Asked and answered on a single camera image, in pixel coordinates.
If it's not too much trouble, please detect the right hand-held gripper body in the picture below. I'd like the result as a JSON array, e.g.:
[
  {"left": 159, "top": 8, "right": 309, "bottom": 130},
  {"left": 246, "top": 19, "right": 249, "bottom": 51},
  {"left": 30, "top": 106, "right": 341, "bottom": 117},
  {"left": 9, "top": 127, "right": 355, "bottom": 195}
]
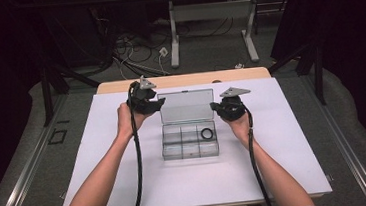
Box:
[{"left": 217, "top": 84, "right": 255, "bottom": 123}]

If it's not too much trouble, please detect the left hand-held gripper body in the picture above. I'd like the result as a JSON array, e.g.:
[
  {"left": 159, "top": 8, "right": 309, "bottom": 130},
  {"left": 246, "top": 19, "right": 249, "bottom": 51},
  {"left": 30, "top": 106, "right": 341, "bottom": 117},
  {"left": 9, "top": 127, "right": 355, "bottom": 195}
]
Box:
[{"left": 124, "top": 73, "right": 160, "bottom": 118}]

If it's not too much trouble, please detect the black rubber ring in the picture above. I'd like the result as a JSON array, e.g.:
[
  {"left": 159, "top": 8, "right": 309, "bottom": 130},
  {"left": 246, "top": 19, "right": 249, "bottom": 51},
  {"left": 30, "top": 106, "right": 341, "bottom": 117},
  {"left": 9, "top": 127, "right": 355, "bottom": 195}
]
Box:
[{"left": 199, "top": 126, "right": 215, "bottom": 142}]

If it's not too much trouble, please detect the clear plastic compartment box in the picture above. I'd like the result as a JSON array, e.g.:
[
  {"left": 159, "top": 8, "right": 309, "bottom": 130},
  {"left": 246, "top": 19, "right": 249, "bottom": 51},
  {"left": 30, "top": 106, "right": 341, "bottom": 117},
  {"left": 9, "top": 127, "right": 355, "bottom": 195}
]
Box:
[{"left": 156, "top": 87, "right": 221, "bottom": 162}]

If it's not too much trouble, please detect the person's right hand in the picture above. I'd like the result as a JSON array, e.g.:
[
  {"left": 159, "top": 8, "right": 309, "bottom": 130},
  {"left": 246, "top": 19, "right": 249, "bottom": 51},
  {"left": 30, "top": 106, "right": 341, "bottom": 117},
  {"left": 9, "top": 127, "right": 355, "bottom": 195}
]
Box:
[{"left": 221, "top": 111, "right": 256, "bottom": 151}]

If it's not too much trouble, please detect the person's left hand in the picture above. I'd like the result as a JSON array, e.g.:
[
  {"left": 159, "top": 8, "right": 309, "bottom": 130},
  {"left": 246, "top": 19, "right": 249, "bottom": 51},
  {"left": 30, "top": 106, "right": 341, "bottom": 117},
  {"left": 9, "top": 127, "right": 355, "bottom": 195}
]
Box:
[{"left": 114, "top": 100, "right": 149, "bottom": 143}]

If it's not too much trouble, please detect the white table sheet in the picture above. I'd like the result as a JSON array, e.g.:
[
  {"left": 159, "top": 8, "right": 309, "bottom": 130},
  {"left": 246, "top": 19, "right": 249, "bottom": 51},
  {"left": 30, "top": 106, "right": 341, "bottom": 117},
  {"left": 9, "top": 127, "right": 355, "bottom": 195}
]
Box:
[{"left": 49, "top": 73, "right": 334, "bottom": 206}]

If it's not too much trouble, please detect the white power adapter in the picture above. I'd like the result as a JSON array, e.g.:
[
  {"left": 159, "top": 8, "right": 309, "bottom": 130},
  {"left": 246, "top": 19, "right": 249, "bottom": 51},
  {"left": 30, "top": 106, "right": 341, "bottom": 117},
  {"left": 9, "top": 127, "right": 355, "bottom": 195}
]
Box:
[{"left": 157, "top": 46, "right": 170, "bottom": 58}]

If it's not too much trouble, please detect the black metal stand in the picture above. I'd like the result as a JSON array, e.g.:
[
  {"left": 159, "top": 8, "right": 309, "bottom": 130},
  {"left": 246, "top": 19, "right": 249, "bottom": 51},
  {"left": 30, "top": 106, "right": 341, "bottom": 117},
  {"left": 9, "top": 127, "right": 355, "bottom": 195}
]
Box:
[
  {"left": 265, "top": 41, "right": 328, "bottom": 110},
  {"left": 37, "top": 60, "right": 104, "bottom": 128}
]

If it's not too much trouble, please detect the white-framed background desk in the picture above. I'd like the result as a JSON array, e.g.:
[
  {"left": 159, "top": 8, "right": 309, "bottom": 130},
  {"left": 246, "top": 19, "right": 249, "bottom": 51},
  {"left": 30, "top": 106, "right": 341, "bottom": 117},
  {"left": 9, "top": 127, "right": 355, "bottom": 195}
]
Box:
[{"left": 146, "top": 0, "right": 305, "bottom": 71}]

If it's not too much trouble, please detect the bundle of floor cables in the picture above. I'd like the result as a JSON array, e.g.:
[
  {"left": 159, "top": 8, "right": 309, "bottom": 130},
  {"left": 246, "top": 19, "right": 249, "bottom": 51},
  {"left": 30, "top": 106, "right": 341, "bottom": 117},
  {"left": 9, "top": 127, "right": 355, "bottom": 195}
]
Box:
[{"left": 88, "top": 0, "right": 174, "bottom": 84}]

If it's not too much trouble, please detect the right hand-held gripper black cable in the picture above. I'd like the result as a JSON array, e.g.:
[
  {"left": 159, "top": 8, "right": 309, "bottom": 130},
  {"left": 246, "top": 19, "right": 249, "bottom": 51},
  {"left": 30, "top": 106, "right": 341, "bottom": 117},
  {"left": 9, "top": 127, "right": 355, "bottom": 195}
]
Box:
[{"left": 242, "top": 105, "right": 277, "bottom": 206}]

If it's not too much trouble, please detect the hand-held gripper black cable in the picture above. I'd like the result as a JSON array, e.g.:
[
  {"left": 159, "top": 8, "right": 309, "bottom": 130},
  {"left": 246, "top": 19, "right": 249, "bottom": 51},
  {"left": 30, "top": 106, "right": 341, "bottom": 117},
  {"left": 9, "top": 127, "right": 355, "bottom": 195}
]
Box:
[
  {"left": 120, "top": 81, "right": 148, "bottom": 206},
  {"left": 242, "top": 105, "right": 277, "bottom": 206}
]

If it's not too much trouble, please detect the left hand-held gripper black cable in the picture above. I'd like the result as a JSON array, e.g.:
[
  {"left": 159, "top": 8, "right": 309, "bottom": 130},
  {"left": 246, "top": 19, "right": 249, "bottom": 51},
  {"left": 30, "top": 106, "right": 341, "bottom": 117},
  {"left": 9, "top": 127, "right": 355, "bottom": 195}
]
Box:
[{"left": 120, "top": 81, "right": 148, "bottom": 206}]

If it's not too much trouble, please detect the metal floor rail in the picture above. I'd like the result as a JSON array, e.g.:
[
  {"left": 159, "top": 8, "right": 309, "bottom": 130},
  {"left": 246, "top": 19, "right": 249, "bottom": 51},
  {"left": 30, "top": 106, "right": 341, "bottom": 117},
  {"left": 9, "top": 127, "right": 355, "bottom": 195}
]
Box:
[
  {"left": 0, "top": 93, "right": 78, "bottom": 206},
  {"left": 301, "top": 69, "right": 366, "bottom": 206}
]

